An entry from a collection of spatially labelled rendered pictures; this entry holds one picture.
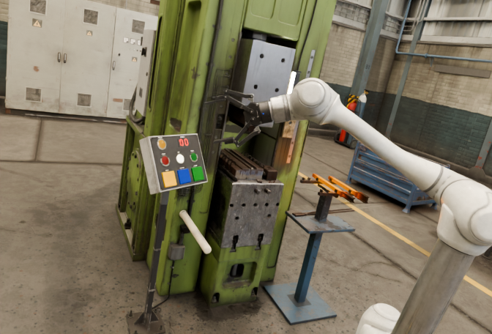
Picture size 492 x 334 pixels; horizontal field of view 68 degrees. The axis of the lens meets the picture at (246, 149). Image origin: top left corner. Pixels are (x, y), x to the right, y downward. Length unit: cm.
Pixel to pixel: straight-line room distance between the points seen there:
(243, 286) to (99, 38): 552
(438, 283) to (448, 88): 938
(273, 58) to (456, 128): 830
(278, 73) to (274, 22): 33
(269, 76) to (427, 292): 146
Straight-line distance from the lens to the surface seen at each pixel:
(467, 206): 112
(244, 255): 254
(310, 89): 101
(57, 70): 721
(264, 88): 222
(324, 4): 259
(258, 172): 236
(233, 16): 225
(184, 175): 193
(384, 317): 151
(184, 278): 270
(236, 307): 273
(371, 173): 604
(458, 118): 1021
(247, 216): 238
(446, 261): 121
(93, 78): 726
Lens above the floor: 165
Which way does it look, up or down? 14 degrees down
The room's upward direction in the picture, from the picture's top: 11 degrees clockwise
